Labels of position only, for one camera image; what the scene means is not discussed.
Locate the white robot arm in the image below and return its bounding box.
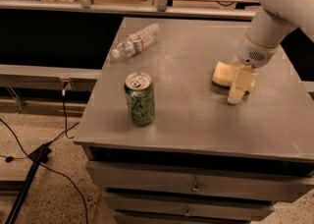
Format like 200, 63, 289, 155
228, 0, 314, 104

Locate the middle drawer metal handle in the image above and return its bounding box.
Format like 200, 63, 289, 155
183, 208, 191, 217

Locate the top drawer metal handle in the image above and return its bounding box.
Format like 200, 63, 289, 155
190, 182, 201, 194

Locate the drawer metal handle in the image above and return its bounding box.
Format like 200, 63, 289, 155
183, 208, 191, 217
190, 182, 201, 194

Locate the grey drawer cabinet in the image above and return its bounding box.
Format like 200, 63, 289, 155
76, 20, 314, 224

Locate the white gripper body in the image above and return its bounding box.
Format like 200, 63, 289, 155
235, 33, 278, 69

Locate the black floor cable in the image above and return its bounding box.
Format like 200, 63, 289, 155
0, 80, 89, 224

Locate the clear plastic water bottle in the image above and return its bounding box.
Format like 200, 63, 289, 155
111, 24, 160, 59

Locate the yellow sponge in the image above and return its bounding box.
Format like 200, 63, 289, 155
212, 62, 244, 86

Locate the black metal floor bar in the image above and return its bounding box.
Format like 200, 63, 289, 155
5, 144, 51, 224

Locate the green soda can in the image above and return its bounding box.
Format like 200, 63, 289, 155
124, 72, 155, 126

